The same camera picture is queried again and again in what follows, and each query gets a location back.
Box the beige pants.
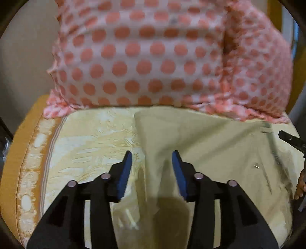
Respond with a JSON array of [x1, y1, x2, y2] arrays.
[[112, 107, 293, 249]]

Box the person's right hand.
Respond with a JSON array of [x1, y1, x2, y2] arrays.
[[294, 168, 306, 201]]

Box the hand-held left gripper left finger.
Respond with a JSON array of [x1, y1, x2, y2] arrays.
[[27, 151, 133, 249]]

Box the yellow patterned bed sheet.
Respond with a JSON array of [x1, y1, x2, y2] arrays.
[[2, 94, 299, 249]]

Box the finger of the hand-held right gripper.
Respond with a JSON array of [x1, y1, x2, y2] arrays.
[[278, 130, 306, 154]]

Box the pink polka dot pillow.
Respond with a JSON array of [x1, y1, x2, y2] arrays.
[[43, 0, 295, 123]]

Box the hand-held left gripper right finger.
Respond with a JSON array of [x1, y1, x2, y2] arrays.
[[172, 150, 280, 249]]

